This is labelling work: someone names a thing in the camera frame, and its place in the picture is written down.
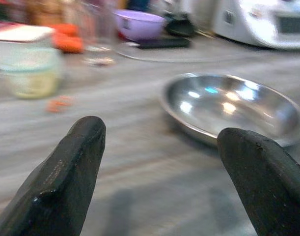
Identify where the clear drinking glass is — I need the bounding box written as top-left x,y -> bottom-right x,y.
77,0 -> 120,67

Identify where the white box grater red blade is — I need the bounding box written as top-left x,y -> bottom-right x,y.
0,21 -> 56,71

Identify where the orange carrot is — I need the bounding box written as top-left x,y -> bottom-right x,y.
53,33 -> 84,54
51,23 -> 79,35

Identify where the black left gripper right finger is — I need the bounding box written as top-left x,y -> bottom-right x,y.
217,127 -> 300,236

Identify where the purple plastic bowl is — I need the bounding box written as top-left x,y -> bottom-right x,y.
114,9 -> 166,41

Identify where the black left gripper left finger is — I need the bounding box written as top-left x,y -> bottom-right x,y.
0,116 -> 107,236

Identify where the round stainless steel plate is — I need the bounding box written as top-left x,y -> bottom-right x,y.
159,73 -> 300,148

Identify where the black smartphone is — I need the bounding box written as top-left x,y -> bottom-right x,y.
137,36 -> 191,49

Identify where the black pouch case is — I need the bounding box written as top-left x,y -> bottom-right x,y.
165,14 -> 197,37

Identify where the small clear lidded container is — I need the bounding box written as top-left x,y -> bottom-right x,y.
0,46 -> 65,99

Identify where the white kitchen appliance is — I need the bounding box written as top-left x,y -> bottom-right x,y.
212,0 -> 300,50

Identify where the small orange carrot scrap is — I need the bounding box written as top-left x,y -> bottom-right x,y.
46,95 -> 73,114

